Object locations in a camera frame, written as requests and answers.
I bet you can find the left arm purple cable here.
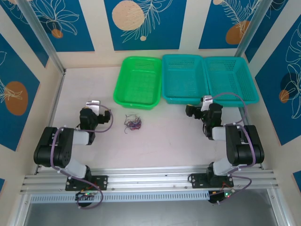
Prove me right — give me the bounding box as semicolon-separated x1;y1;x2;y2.
50;104;115;210

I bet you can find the small circuit board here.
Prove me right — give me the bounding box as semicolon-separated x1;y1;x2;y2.
75;191;97;202
208;190;234;205

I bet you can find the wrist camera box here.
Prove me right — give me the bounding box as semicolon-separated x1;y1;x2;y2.
200;95;214;112
85;100;101;116

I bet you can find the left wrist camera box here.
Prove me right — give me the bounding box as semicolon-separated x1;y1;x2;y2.
85;100;101;116

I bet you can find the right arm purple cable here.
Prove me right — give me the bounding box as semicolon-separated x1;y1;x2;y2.
210;92;257;206

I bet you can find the aluminium table edge rail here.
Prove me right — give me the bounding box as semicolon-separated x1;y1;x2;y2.
239;106;251;127
34;70;67;176

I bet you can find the thin dark blue cable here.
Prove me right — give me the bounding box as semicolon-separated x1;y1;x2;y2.
124;113;143;129
123;117;142;135

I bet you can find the green plastic basket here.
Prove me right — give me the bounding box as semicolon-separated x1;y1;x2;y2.
113;56;163;111

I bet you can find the teal plastic basket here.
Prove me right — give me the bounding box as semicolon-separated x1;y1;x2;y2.
204;56;260;108
161;54;209;105

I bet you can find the aluminium corner post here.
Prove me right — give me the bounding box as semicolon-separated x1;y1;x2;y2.
17;0;67;75
234;0;271;58

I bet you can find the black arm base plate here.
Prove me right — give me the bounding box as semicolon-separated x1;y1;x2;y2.
65;175;109;192
190;173;235;189

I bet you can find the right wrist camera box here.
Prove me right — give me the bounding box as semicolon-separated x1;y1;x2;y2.
200;95;214;112

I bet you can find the aluminium mounting rail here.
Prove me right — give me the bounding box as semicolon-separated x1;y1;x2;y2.
20;166;279;194

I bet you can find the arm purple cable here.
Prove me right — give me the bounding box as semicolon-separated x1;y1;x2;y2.
50;104;115;210
210;92;257;206

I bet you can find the thin white cable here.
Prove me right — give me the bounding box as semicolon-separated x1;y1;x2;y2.
125;116;142;131

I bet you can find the white slotted cable duct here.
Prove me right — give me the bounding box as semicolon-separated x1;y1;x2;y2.
30;190;210;204

